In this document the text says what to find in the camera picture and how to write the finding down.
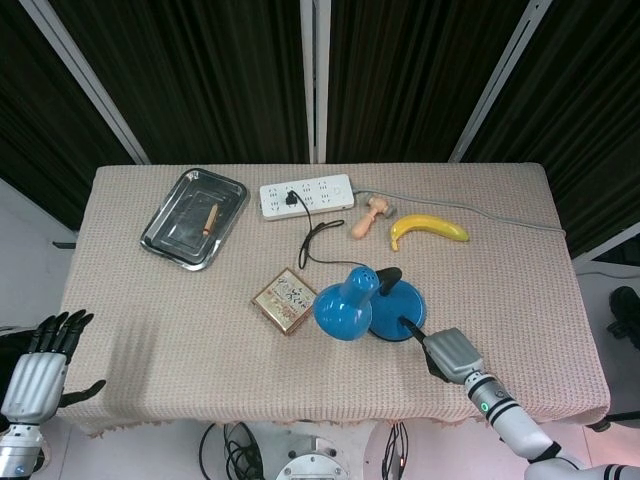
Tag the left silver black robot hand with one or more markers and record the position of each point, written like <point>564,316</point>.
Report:
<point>35,385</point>

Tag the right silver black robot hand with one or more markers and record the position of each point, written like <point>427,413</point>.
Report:
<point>455,352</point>

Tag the blue desk lamp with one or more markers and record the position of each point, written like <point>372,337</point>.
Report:
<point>340,310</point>

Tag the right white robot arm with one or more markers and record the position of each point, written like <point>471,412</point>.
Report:
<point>515,430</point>

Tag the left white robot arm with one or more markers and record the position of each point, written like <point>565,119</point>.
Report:
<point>20,450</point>

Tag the grey robot base column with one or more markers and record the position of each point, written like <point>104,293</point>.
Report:
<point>312,462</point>

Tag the yellow banana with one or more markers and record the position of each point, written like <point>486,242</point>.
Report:
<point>430,225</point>

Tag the wooden massage hammer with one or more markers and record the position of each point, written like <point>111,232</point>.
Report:
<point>367,225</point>

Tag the beige woven tablecloth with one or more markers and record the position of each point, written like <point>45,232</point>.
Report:
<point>200,350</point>

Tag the black chair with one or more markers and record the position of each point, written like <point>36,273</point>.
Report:
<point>625,310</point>

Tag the brown chess box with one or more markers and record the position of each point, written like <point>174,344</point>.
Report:
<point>285,300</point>

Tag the white power strip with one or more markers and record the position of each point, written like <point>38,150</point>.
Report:
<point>330,200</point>

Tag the stainless steel tray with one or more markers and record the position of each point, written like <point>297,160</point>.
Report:
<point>175,235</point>

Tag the short wooden stick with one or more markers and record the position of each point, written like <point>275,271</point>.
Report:
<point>211,220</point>

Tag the black pleated curtain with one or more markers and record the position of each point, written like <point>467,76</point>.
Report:
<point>200,75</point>
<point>400,75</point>
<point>30,100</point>
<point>600,125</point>

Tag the white frame pole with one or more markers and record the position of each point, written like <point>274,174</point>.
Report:
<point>500,75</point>
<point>85,70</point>
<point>315,75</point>

